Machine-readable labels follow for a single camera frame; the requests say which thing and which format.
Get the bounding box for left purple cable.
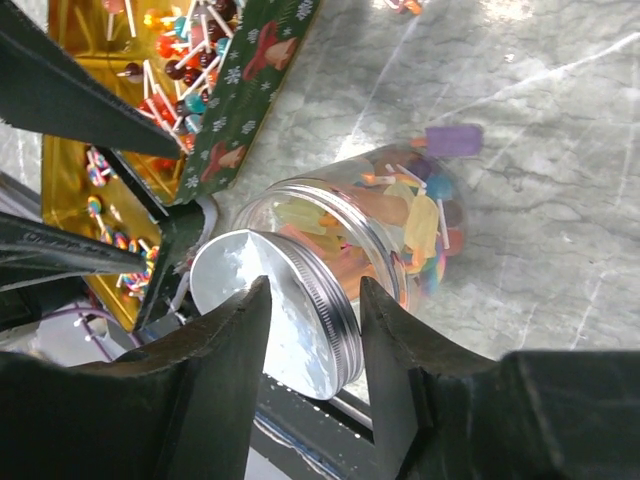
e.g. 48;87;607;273
49;307;146;361

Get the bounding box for spilled pastel candy pieces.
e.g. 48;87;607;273
384;0;485;159

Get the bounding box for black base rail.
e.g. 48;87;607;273
251;375;385;479

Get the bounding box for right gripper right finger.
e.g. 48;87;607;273
360;278;639;479

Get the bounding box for clear round lid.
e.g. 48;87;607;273
189;229;364;400

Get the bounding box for clear plastic cup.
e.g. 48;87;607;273
232;142;467;319

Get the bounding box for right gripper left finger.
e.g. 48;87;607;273
1;276;271;479

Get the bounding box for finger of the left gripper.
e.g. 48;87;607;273
1;1;180;159
1;213;146;291

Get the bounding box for tin of swirl lollipops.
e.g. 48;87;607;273
41;136;218;331

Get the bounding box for tin of round lollipops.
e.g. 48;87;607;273
48;1;319;205

